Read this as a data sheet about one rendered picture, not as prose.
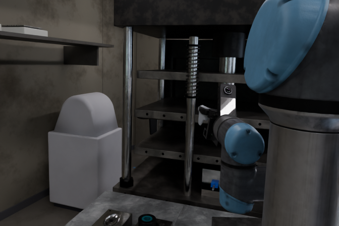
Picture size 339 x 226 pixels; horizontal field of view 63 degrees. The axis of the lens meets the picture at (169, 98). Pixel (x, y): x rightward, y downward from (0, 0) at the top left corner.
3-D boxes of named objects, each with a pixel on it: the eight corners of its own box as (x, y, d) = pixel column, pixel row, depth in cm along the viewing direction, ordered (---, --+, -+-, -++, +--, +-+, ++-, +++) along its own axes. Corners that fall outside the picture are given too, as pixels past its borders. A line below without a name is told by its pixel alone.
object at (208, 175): (245, 203, 165) (247, 174, 162) (201, 195, 172) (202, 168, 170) (247, 172, 212) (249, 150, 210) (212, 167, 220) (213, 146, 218)
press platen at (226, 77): (325, 87, 149) (326, 78, 148) (136, 78, 180) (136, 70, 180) (303, 80, 215) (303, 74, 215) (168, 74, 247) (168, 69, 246)
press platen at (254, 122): (321, 134, 149) (322, 125, 149) (133, 116, 181) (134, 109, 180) (299, 112, 220) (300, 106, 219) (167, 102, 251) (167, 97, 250)
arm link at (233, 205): (274, 216, 59) (278, 166, 57) (222, 216, 58) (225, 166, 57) (260, 198, 67) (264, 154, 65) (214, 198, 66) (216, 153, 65)
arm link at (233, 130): (227, 169, 55) (229, 127, 54) (215, 152, 66) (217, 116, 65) (266, 169, 55) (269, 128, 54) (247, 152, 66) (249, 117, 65)
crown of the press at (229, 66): (353, 100, 134) (369, -33, 126) (113, 85, 171) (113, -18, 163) (316, 87, 214) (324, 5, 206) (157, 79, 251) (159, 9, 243)
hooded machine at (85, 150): (45, 205, 304) (42, 93, 288) (79, 185, 354) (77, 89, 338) (95, 220, 279) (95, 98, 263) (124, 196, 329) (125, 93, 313)
